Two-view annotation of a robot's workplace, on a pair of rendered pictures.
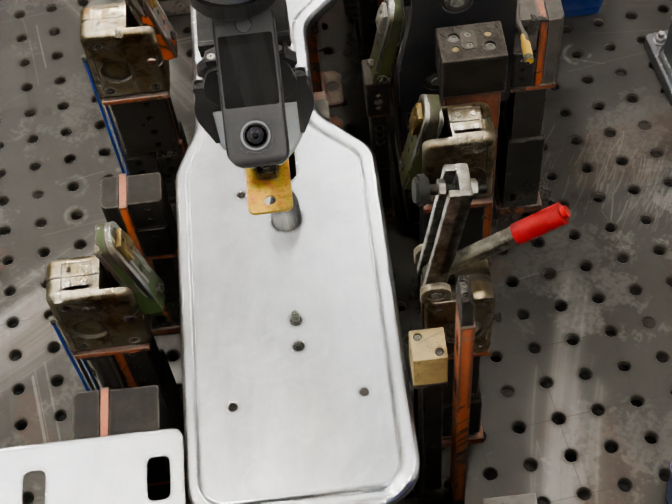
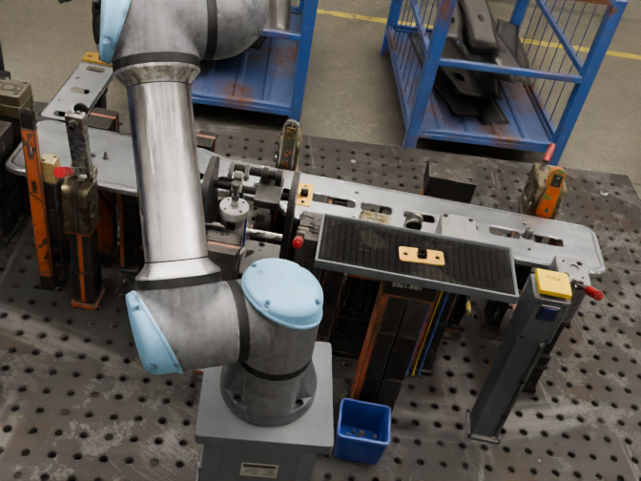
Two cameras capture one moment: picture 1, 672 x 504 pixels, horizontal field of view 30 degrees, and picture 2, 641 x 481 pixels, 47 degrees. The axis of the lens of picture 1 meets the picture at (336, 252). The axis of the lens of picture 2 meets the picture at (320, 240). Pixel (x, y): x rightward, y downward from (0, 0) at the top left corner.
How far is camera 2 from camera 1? 175 cm
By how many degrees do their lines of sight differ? 56
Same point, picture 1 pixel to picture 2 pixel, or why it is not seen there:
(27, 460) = (93, 92)
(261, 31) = not seen: outside the picture
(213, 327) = (118, 138)
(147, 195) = (199, 141)
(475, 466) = (60, 300)
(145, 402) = (101, 124)
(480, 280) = (72, 186)
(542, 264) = not seen: hidden behind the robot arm
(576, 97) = not seen: hidden behind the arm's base
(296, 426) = (56, 146)
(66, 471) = (82, 97)
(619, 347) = (88, 376)
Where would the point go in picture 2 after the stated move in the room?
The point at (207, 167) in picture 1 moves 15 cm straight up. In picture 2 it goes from (201, 155) to (204, 100)
